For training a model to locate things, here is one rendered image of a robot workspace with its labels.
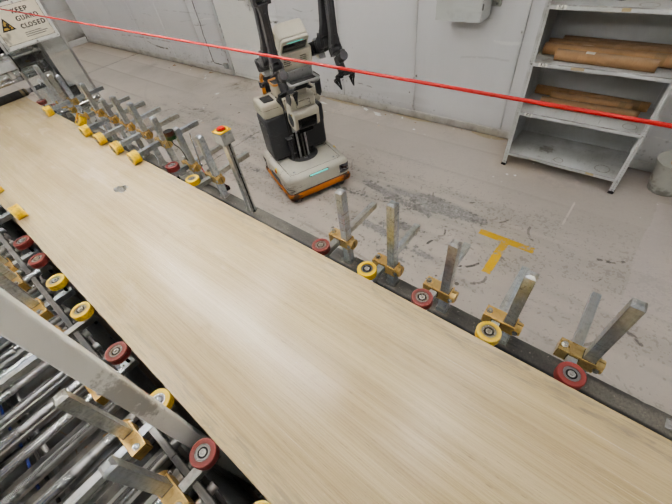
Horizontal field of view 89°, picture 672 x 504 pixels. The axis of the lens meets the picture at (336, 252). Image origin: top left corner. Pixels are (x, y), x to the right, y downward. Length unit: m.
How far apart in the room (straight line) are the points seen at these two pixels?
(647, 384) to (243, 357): 2.09
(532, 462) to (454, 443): 0.19
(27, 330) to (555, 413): 1.26
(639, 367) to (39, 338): 2.57
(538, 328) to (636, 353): 0.49
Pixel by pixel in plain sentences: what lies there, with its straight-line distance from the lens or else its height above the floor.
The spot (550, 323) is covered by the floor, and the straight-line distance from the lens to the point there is 2.52.
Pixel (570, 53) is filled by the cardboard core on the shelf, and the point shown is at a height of 0.96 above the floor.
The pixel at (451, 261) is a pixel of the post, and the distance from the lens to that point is 1.29.
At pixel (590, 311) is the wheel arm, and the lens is 1.55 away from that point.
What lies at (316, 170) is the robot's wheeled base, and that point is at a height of 0.27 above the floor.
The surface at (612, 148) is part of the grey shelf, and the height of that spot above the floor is 0.14.
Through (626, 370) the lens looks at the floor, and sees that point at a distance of 2.54.
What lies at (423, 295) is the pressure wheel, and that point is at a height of 0.91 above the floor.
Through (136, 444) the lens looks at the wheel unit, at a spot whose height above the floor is 0.86.
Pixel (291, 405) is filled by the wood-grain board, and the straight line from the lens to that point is 1.18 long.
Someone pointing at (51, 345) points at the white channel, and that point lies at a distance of 0.86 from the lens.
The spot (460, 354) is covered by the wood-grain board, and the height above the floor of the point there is 0.90.
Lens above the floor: 1.99
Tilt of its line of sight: 47 degrees down
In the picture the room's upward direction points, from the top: 10 degrees counter-clockwise
